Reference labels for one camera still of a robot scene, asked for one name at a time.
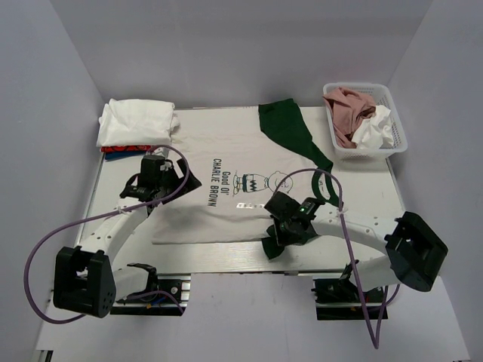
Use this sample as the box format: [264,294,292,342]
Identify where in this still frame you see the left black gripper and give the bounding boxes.
[157,158,202,204]

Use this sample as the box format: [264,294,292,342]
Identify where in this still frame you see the white green Charlie Brown t-shirt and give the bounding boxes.
[152,99,339,245]

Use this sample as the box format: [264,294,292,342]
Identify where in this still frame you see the pink t-shirt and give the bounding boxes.
[323,87,376,149]

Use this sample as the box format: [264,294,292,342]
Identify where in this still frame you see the folded blue t-shirt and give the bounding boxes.
[104,151,146,161]

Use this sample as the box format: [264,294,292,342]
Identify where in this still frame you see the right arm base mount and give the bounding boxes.
[312,278,384,321]

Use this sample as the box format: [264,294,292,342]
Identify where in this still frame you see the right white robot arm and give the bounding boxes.
[265,192,448,301]

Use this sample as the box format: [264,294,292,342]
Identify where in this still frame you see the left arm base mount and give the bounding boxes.
[110,275,191,317]

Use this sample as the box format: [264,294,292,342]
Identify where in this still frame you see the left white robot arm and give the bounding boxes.
[53,155,201,318]

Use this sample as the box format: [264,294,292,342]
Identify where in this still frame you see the folded white t-shirt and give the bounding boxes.
[97,99,180,147]

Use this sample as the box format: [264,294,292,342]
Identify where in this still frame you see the folded red t-shirt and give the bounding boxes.
[100,145,153,154]

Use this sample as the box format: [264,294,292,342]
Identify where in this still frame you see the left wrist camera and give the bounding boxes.
[149,147,170,158]

